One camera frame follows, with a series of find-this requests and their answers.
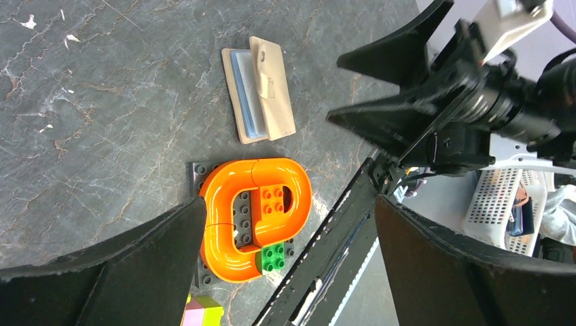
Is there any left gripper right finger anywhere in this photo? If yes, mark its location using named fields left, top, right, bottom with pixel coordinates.
left=374, top=196, right=575, bottom=325

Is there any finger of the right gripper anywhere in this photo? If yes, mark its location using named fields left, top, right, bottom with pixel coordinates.
left=326, top=88, right=455, bottom=158
left=336, top=0, right=454, bottom=88

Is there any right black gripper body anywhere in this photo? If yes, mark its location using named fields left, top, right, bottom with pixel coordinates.
left=395, top=18, right=497, bottom=175

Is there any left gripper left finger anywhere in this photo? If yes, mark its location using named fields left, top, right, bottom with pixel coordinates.
left=1, top=197, right=206, bottom=325

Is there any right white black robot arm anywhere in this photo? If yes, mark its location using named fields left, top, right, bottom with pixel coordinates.
left=327, top=1, right=575, bottom=175

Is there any green pink yellow brick stack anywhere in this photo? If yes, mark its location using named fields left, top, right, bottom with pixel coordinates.
left=181, top=295, right=225, bottom=326

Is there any white perforated basket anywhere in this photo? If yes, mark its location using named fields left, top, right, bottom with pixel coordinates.
left=461, top=168, right=547, bottom=256

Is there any grey toy baseplate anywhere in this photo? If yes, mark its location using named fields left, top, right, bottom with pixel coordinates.
left=188, top=161, right=296, bottom=289

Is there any green toy brick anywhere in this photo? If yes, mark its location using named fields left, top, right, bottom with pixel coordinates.
left=255, top=243, right=286, bottom=275

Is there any orange curved toy track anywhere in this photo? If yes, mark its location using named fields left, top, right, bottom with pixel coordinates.
left=198, top=157, right=314, bottom=285

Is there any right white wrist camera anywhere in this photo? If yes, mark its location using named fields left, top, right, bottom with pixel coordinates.
left=473, top=0, right=554, bottom=66

